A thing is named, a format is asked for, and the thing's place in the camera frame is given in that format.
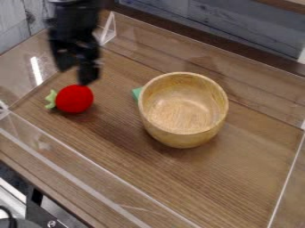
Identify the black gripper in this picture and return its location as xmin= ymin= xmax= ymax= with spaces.
xmin=46 ymin=0 xmax=103 ymax=86

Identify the red plush strawberry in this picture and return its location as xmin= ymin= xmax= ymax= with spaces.
xmin=45 ymin=85 xmax=93 ymax=114

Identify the wooden bowl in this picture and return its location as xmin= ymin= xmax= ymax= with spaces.
xmin=137 ymin=72 xmax=228 ymax=149

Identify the green block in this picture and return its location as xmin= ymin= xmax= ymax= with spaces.
xmin=132 ymin=87 xmax=143 ymax=102

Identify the clear acrylic corner bracket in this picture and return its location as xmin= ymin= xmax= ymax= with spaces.
xmin=92 ymin=12 xmax=116 ymax=46

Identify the black table leg bracket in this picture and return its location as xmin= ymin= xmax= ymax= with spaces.
xmin=25 ymin=188 xmax=68 ymax=228

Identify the black cable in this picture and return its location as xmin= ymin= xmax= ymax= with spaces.
xmin=0 ymin=205 xmax=16 ymax=228

